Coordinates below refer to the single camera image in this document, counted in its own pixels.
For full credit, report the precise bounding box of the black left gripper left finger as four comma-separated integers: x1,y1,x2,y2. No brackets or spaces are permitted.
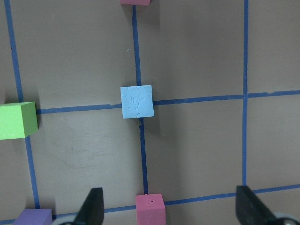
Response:
74,187,104,225

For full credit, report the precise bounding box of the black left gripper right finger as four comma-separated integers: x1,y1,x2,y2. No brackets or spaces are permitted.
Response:
235,186,277,225

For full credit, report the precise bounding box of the light blue foam block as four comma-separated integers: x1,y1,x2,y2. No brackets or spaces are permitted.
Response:
120,85,154,119

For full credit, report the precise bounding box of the pink foam block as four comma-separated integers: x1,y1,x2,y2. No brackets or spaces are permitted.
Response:
120,0,151,6
135,193,166,225

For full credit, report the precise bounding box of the purple foam block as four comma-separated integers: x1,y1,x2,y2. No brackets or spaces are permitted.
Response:
13,209,53,225

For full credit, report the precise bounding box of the lime green foam block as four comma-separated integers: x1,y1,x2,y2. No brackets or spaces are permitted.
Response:
0,102,38,140

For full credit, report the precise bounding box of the pink foam block far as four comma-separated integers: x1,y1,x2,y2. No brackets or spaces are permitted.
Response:
120,0,151,6

